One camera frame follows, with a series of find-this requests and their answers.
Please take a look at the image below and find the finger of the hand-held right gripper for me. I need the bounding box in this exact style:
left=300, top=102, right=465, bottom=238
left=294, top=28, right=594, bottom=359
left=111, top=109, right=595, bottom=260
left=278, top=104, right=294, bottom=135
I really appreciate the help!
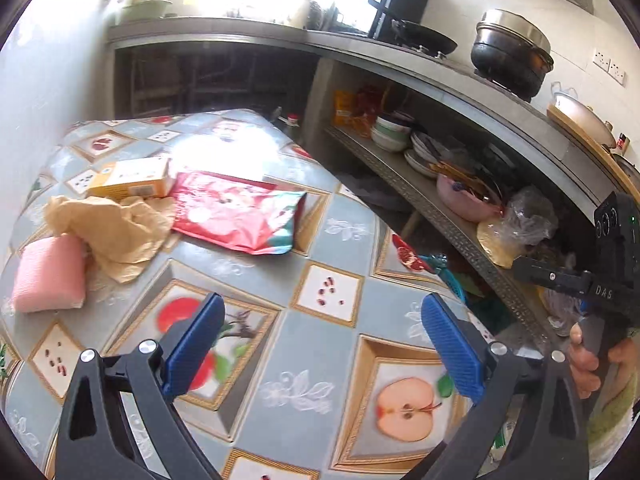
left=511, top=256, right=598, bottom=302

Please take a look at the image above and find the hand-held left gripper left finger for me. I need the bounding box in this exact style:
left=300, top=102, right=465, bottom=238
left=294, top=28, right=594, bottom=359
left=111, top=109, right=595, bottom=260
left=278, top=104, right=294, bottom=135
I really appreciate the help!
left=55, top=292, right=226, bottom=480

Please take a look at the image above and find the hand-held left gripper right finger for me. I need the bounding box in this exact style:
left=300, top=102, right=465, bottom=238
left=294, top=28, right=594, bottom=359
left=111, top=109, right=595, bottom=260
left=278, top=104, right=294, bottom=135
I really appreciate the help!
left=421, top=292, right=591, bottom=480

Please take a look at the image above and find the blue plastic wastebasket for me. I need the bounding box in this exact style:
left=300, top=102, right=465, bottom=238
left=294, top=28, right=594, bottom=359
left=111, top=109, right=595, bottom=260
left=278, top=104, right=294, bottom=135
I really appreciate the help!
left=417, top=255, right=471, bottom=306

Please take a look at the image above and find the red snack bag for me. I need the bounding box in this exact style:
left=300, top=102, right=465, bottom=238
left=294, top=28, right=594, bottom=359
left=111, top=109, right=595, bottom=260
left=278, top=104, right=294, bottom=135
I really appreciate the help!
left=171, top=171, right=308, bottom=257

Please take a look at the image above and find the beige paper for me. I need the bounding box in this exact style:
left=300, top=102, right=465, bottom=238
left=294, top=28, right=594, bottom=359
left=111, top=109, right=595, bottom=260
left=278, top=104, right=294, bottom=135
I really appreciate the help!
left=44, top=195, right=177, bottom=285

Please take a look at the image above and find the pink sponge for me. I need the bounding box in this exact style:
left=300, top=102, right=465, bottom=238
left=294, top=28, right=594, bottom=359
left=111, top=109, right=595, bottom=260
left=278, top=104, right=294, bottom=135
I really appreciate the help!
left=11, top=234, right=87, bottom=313

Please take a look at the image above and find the yellow cardboard box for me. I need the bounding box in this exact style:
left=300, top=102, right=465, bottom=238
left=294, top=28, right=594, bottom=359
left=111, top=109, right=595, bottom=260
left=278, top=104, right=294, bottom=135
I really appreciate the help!
left=86, top=156, right=177, bottom=200

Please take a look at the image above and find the person's right forearm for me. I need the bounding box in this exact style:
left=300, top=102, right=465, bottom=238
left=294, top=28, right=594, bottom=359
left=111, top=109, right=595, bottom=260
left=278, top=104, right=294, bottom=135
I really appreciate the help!
left=587, top=360, right=640, bottom=466

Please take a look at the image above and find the person's right hand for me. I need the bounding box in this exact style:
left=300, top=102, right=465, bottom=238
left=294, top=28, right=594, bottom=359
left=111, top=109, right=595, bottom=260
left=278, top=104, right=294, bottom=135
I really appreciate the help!
left=569, top=322, right=640, bottom=402

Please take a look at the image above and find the clear bag of yellow grain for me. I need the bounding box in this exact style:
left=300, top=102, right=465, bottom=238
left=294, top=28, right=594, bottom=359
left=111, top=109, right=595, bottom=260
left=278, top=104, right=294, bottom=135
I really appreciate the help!
left=475, top=186, right=560, bottom=268

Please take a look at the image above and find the wooden cutting board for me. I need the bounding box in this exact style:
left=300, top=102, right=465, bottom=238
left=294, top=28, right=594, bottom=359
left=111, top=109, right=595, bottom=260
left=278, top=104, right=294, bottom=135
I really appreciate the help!
left=546, top=104, right=636, bottom=196

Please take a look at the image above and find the pink plastic basin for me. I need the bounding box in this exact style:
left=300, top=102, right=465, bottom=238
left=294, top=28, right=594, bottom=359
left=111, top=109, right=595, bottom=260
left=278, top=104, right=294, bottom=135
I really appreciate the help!
left=436, top=170, right=505, bottom=223

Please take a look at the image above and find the metal pan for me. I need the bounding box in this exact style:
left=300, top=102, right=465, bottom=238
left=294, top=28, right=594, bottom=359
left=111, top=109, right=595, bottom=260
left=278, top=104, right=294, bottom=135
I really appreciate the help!
left=550, top=82, right=617, bottom=148

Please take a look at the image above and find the fruit-print tablecloth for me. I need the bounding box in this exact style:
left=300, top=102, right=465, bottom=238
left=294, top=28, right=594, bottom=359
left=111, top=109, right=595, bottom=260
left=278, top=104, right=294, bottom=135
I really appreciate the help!
left=0, top=109, right=506, bottom=480

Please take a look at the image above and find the stack of plates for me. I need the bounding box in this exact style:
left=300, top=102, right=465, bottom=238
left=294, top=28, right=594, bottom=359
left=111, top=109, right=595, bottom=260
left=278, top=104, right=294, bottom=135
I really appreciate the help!
left=404, top=130, right=451, bottom=178

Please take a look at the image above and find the patterned-edge metal shelf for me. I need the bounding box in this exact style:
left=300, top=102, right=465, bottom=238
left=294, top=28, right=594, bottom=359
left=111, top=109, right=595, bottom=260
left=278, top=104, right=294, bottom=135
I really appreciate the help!
left=322, top=122, right=596, bottom=346

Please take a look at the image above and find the black pot with steel lid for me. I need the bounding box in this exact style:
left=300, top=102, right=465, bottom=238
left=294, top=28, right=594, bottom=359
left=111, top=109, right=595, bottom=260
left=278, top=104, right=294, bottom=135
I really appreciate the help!
left=470, top=8, right=555, bottom=101

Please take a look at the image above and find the stack of white bowls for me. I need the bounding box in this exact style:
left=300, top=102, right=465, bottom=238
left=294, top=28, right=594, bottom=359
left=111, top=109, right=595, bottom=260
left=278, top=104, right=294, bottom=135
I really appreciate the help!
left=370, top=112, right=416, bottom=153

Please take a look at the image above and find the red packet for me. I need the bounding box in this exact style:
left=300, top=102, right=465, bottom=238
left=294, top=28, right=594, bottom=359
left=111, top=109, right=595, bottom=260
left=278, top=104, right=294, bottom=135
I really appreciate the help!
left=355, top=85, right=386, bottom=133

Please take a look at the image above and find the black wok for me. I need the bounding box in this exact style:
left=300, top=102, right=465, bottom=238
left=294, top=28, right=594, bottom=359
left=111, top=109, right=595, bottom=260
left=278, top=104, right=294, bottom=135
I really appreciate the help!
left=390, top=19, right=458, bottom=58

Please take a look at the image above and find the grey kitchen counter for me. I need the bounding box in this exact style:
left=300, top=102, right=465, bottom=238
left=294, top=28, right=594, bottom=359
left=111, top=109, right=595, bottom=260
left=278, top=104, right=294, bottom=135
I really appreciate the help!
left=105, top=16, right=640, bottom=211

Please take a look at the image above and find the green basin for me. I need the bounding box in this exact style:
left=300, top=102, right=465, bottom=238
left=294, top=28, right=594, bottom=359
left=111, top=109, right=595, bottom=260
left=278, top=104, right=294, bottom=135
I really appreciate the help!
left=117, top=0, right=176, bottom=23

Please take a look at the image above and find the white wall socket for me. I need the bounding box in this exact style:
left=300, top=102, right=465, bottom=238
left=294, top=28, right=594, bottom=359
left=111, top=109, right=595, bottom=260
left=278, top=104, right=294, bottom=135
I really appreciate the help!
left=591, top=47, right=627, bottom=86

